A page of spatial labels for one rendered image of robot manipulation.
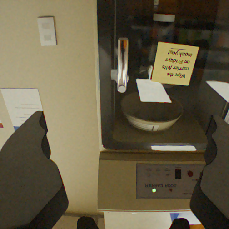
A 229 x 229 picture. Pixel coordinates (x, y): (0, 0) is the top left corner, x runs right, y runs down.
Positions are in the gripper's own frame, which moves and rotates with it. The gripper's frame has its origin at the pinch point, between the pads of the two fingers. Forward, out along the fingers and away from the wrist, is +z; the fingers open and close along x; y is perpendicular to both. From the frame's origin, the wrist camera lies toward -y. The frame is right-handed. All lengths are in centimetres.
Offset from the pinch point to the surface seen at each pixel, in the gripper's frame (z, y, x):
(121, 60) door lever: 16.4, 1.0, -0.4
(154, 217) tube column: 22, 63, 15
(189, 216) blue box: 11.8, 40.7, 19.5
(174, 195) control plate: 13.7, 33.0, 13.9
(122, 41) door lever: 16.4, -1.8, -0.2
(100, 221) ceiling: 60, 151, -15
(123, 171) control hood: 18.0, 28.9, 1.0
